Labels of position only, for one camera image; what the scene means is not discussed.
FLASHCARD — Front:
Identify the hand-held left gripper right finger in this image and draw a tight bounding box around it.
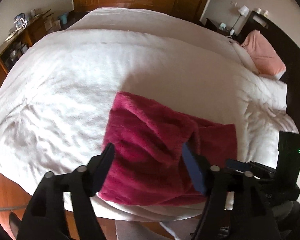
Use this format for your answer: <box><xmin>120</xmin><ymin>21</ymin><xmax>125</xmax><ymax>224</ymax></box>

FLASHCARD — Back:
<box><xmin>181</xmin><ymin>142</ymin><xmax>282</xmax><ymax>240</ymax></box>

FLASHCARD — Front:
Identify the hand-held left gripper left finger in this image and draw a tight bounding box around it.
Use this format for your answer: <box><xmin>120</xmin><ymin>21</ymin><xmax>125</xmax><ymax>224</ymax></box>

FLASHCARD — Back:
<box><xmin>16</xmin><ymin>142</ymin><xmax>115</xmax><ymax>240</ymax></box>

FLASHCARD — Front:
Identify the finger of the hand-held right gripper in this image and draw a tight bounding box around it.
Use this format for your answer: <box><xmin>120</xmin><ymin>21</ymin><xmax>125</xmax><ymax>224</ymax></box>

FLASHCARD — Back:
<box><xmin>226</xmin><ymin>158</ymin><xmax>277</xmax><ymax>180</ymax></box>

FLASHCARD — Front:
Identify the red fleece blanket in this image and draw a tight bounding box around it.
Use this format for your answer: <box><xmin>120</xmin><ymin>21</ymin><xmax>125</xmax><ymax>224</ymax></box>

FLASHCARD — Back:
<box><xmin>99</xmin><ymin>91</ymin><xmax>238</xmax><ymax>207</ymax></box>

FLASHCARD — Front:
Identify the white bed duvet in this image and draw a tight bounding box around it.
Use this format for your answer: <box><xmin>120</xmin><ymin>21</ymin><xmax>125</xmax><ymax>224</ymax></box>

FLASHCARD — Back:
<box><xmin>0</xmin><ymin>7</ymin><xmax>300</xmax><ymax>221</ymax></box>

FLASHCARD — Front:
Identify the dark wooden headboard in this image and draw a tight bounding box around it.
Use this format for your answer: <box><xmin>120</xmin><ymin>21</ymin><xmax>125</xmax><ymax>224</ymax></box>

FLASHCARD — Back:
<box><xmin>240</xmin><ymin>10</ymin><xmax>300</xmax><ymax>137</ymax></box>

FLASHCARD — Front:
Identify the person's black shoe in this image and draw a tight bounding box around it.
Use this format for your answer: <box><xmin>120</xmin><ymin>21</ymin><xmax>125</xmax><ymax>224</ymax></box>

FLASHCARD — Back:
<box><xmin>8</xmin><ymin>212</ymin><xmax>22</xmax><ymax>236</ymax></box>

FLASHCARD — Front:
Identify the white pillow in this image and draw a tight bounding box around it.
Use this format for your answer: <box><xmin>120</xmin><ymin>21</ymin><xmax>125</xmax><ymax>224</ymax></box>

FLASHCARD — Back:
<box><xmin>233</xmin><ymin>43</ymin><xmax>261</xmax><ymax>75</ymax></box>

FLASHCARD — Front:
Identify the pink pillow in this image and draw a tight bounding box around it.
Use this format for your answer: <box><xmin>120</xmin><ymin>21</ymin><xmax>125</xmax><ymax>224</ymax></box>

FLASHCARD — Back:
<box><xmin>240</xmin><ymin>29</ymin><xmax>287</xmax><ymax>76</ymax></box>

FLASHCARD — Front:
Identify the dark wooden nightstand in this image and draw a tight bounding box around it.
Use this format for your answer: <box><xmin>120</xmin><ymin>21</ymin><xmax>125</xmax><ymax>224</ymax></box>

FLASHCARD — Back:
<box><xmin>205</xmin><ymin>17</ymin><xmax>241</xmax><ymax>40</ymax></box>

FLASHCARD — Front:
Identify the wooden sideboard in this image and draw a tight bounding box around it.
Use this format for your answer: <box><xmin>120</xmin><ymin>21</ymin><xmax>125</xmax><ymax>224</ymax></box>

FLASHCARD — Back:
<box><xmin>0</xmin><ymin>9</ymin><xmax>63</xmax><ymax>103</ymax></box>

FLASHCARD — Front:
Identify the white bedside lamp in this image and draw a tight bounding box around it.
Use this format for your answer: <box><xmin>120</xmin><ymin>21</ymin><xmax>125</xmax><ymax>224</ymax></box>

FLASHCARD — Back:
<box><xmin>232</xmin><ymin>5</ymin><xmax>250</xmax><ymax>35</ymax></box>

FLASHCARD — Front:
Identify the clear electric kettle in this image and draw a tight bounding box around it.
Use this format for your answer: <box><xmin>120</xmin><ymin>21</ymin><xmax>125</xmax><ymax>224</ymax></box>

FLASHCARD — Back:
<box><xmin>13</xmin><ymin>13</ymin><xmax>28</xmax><ymax>30</ymax></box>

